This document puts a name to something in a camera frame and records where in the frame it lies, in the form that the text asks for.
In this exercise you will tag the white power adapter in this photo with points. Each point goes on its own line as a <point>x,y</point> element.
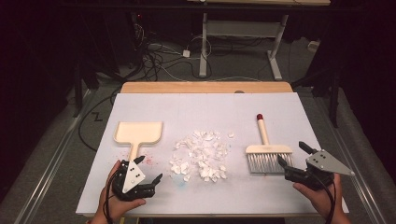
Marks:
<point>186,53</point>

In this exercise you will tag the wooden table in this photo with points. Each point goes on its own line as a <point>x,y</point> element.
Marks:
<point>202,87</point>

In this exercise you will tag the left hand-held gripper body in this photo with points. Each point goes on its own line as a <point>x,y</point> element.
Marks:
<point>132,177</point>

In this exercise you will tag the white foam board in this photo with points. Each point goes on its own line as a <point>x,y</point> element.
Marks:
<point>202,112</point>

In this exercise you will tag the cream brush with red tip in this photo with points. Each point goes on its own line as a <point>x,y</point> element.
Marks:
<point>269,149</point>

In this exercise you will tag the white metal desk frame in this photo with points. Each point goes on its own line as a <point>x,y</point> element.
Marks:
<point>243,28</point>

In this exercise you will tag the person's left hand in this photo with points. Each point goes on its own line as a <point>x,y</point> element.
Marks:
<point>116,206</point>

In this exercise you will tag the black metal stand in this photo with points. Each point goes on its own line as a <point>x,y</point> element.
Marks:
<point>334,99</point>

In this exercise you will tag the cream plastic dustpan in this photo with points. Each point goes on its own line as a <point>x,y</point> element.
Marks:
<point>138,132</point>

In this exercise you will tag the small white box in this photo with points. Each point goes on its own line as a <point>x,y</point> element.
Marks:
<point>313,45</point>

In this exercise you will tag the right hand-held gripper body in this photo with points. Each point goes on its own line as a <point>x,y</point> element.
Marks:
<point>325,163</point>

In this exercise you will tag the metal floor rail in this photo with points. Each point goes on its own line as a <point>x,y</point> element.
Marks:
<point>49,174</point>
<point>358,180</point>

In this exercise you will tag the dark round table grommet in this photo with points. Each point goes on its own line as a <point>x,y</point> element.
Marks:
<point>239,91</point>

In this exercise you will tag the pile of white paper scraps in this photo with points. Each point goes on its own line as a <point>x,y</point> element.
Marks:
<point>202,155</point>

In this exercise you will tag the person's right hand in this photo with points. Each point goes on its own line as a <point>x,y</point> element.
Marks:
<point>320,199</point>

